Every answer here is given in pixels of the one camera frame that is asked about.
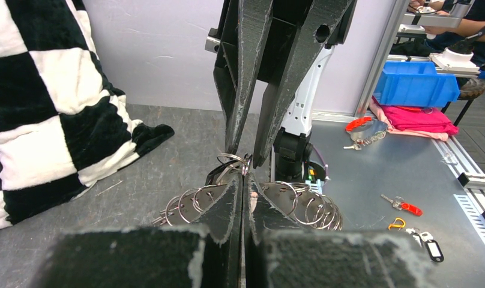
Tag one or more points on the black key tag right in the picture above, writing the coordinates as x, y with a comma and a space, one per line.
415, 233

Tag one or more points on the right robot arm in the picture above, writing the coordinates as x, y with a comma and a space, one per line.
291, 149

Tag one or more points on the black key tag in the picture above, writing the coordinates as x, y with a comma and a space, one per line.
432, 247
415, 233

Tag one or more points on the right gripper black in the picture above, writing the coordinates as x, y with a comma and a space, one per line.
297, 33

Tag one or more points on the blue plastic bin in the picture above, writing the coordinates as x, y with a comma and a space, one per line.
415, 84

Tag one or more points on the key with red tag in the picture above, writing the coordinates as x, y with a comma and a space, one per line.
399, 204

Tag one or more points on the pink cloth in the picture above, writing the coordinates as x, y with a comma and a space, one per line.
415, 121

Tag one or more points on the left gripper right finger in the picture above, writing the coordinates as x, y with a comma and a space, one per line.
282, 253

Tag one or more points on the yellow carabiner with key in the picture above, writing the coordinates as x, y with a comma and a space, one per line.
397, 224

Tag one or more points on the black and white checkered pillow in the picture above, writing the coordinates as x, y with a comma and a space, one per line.
63, 125

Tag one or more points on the black key tag left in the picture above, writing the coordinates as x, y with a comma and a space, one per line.
432, 247

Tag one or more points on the metal disc with key rings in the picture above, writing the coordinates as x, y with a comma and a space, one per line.
302, 201

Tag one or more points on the white slotted cable duct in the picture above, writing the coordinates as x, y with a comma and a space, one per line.
475, 218

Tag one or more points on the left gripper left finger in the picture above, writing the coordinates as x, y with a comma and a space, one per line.
203, 253

